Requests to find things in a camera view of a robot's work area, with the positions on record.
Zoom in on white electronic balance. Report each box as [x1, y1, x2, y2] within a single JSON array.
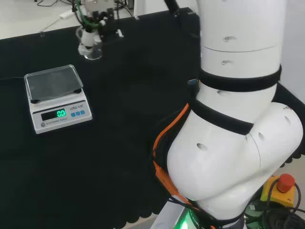
[[23, 64, 93, 135]]

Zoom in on yellow emergency stop button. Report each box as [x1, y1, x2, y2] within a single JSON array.
[[260, 173, 296, 207]]

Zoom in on green cable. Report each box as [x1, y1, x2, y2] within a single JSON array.
[[75, 0, 100, 27]]

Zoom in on black bench cloth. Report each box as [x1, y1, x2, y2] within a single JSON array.
[[0, 7, 305, 229]]

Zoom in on orange cable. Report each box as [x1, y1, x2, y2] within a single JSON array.
[[152, 103, 216, 229]]

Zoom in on clear glass beaker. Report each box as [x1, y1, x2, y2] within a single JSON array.
[[75, 26, 103, 60]]

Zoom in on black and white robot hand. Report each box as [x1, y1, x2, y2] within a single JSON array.
[[72, 0, 124, 55]]

